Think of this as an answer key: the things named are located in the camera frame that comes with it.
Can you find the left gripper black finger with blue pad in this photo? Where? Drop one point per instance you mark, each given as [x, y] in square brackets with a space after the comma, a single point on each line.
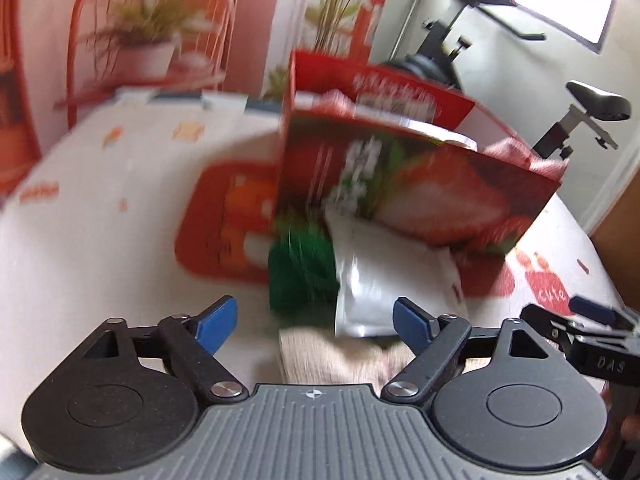
[500, 398]
[126, 396]

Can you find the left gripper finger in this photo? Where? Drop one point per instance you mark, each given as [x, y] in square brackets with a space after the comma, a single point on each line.
[567, 335]
[618, 318]

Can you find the silver foil plastic package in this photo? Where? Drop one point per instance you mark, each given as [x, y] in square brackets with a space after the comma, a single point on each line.
[375, 267]

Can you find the person's hand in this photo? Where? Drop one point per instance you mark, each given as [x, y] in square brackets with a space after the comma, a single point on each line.
[617, 430]

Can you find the beige waffle towel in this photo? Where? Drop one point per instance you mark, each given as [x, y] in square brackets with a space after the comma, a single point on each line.
[312, 356]

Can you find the white cartoon print tablecloth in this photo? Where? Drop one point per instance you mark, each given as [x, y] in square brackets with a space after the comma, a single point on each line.
[101, 244]

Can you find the green knitted cloth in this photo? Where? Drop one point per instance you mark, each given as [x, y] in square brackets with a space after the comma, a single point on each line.
[303, 286]

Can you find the red strawberry cardboard box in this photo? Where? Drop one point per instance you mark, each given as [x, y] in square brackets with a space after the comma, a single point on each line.
[408, 154]

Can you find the black exercise bike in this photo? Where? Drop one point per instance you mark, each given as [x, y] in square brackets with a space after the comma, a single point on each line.
[519, 70]

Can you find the potted plant white pot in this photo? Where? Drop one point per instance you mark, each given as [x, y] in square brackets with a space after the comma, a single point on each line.
[136, 24]

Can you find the red wire chair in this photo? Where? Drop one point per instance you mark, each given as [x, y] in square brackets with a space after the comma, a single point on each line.
[199, 63]

